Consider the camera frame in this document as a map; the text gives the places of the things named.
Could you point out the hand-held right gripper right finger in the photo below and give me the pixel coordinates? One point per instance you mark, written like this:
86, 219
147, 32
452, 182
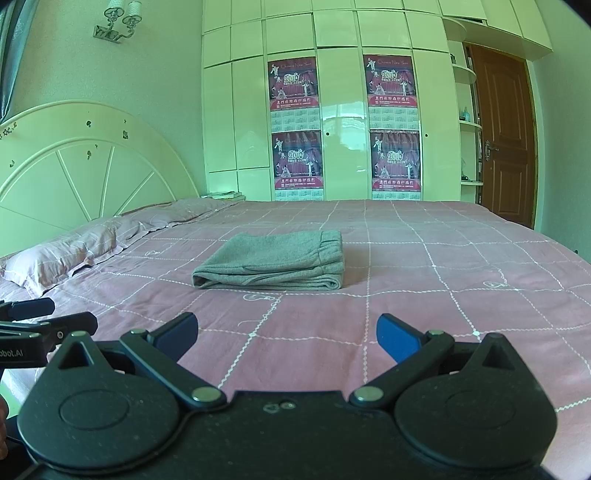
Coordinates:
396, 334

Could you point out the stack of books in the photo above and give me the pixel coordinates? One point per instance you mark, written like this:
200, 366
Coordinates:
226, 194

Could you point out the silver wall lamp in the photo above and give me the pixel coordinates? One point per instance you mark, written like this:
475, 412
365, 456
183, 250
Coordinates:
120, 21

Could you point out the pink checked bedsheet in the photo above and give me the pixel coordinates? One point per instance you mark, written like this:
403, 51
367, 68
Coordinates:
415, 258

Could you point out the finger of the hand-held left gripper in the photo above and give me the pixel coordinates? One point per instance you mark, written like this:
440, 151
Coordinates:
32, 308
69, 323

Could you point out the pink pillow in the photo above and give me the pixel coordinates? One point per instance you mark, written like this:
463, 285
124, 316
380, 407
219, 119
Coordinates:
184, 210
60, 254

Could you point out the grey curtain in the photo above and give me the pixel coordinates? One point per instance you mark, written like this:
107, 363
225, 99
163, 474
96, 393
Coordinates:
11, 50

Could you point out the red calendar wall poster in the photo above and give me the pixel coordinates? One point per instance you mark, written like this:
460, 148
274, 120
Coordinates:
390, 76
396, 159
292, 83
298, 159

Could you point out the brown wooden door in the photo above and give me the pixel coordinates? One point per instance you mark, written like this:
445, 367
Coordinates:
503, 138

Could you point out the person's left hand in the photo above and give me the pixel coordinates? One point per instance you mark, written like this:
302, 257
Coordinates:
2, 429

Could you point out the teal bottle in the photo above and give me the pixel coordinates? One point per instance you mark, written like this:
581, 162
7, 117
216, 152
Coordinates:
465, 113

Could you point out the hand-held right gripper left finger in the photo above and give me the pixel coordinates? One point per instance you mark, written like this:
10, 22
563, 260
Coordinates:
178, 334

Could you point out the cream corner shelf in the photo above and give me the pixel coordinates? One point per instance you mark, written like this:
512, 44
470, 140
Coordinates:
468, 124

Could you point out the cream arched headboard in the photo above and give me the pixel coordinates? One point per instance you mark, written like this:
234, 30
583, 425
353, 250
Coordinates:
69, 161

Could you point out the cream glossy wardrobe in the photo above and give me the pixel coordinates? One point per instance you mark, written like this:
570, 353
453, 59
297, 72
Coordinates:
341, 69

